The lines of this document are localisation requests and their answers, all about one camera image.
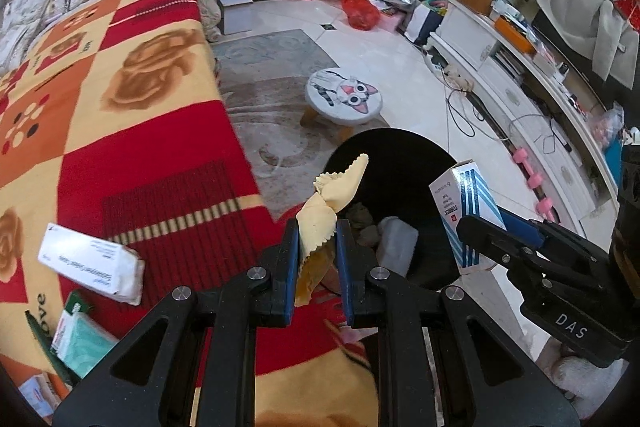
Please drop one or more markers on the white fluffy cloth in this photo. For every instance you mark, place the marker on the white fluffy cloth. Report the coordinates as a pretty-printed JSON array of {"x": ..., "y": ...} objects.
[{"x": 580, "y": 377}]

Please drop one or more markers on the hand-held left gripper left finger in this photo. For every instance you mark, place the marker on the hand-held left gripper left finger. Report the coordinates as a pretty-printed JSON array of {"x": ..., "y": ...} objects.
[{"x": 291, "y": 267}]

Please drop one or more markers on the pink dumbbell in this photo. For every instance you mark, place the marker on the pink dumbbell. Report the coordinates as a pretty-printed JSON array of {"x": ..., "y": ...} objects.
[
  {"x": 527, "y": 167},
  {"x": 544, "y": 209}
]

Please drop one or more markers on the teal box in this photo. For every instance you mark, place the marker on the teal box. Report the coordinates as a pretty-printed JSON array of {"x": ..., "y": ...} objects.
[{"x": 612, "y": 152}]

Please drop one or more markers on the cat print stool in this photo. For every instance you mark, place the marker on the cat print stool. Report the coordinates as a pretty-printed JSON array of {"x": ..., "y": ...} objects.
[{"x": 345, "y": 94}]

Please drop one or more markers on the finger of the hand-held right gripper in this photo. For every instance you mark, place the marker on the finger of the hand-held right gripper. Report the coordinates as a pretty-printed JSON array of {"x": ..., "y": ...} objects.
[
  {"x": 495, "y": 242},
  {"x": 525, "y": 227}
]

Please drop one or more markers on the translucent plastic container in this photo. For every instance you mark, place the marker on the translucent plastic container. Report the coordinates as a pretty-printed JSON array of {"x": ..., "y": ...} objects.
[{"x": 397, "y": 247}]

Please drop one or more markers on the black television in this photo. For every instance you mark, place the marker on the black television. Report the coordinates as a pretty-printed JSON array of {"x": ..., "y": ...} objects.
[{"x": 627, "y": 57}]

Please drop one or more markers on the white tv cabinet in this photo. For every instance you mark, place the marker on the white tv cabinet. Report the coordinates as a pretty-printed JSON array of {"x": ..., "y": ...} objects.
[{"x": 540, "y": 127}]

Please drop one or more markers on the red plastic bag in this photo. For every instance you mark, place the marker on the red plastic bag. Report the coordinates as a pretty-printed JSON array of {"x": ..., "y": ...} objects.
[{"x": 360, "y": 12}]

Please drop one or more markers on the navy white bag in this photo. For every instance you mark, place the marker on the navy white bag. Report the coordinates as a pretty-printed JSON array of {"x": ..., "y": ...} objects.
[{"x": 425, "y": 24}]

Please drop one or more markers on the black trash bin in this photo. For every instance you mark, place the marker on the black trash bin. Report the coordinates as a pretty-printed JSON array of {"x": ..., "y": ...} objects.
[{"x": 400, "y": 167}]

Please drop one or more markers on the red knot wall ornament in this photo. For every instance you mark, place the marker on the red knot wall ornament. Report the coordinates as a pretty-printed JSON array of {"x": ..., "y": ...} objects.
[{"x": 631, "y": 4}]

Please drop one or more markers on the red white small box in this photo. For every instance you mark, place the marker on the red white small box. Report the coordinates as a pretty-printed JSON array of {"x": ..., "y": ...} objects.
[{"x": 42, "y": 394}]

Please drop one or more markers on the grey floor rug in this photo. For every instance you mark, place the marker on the grey floor rug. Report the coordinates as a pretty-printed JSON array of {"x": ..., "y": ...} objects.
[{"x": 270, "y": 57}]

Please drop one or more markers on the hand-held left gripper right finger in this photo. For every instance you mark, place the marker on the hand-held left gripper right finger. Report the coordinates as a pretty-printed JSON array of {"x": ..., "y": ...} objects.
[{"x": 345, "y": 272}]

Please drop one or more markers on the white power strip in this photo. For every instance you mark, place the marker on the white power strip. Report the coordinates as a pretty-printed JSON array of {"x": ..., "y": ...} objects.
[{"x": 455, "y": 77}]

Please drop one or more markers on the red orange printed blanket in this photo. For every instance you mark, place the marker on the red orange printed blanket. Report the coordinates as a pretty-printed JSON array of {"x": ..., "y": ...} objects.
[{"x": 125, "y": 117}]

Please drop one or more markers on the orange box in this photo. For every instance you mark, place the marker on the orange box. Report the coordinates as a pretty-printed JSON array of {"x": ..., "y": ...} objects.
[{"x": 511, "y": 34}]

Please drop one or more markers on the green white medicine box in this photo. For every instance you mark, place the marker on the green white medicine box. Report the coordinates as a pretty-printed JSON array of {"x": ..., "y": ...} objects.
[{"x": 85, "y": 342}]

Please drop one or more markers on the yellow cleaning cloth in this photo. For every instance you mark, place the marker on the yellow cleaning cloth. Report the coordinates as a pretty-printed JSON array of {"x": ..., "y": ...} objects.
[{"x": 320, "y": 227}]

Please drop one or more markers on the long white medicine box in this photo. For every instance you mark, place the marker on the long white medicine box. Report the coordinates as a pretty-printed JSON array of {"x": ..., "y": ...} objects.
[{"x": 90, "y": 264}]

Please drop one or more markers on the clear bag of pink items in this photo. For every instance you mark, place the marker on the clear bag of pink items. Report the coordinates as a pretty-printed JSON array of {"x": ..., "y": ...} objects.
[{"x": 605, "y": 124}]

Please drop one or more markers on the grey box stool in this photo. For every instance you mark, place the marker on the grey box stool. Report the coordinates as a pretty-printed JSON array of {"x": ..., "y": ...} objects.
[{"x": 235, "y": 12}]

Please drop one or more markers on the white blue striped box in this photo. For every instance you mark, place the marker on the white blue striped box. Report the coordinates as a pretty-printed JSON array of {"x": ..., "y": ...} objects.
[{"x": 465, "y": 207}]

